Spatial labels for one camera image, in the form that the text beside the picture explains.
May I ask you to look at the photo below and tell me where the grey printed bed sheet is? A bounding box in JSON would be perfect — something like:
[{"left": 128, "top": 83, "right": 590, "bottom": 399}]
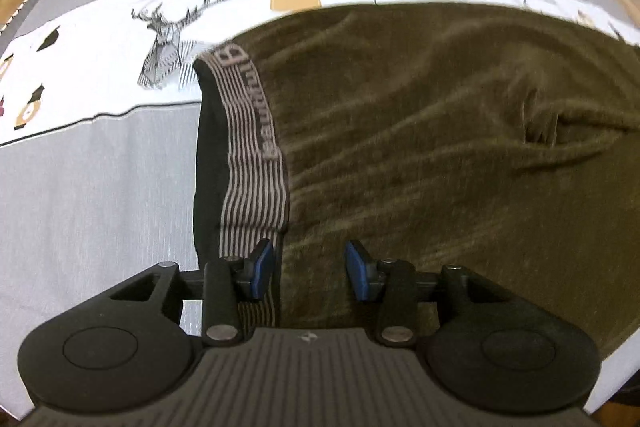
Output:
[{"left": 1, "top": 0, "right": 627, "bottom": 418}]

